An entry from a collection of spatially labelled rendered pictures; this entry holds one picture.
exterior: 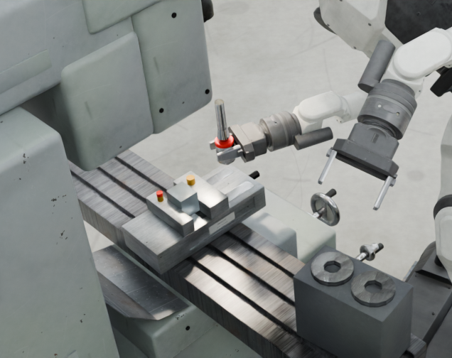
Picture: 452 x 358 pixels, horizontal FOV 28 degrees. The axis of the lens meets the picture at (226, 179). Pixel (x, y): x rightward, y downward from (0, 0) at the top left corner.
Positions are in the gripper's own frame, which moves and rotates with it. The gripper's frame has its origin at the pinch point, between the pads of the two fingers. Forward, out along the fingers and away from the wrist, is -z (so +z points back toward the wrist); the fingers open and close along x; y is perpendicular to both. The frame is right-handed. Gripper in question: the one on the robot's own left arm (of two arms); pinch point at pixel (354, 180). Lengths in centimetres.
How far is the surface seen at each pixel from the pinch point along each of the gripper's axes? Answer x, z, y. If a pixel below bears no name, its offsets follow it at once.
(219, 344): 12, -29, -88
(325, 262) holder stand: -2.3, -8.2, -34.3
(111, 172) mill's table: 61, 0, -90
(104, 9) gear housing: 55, 10, -2
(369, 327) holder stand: -15.6, -17.2, -29.4
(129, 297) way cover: 36, -30, -68
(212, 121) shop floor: 68, 76, -250
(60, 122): 58, -9, -18
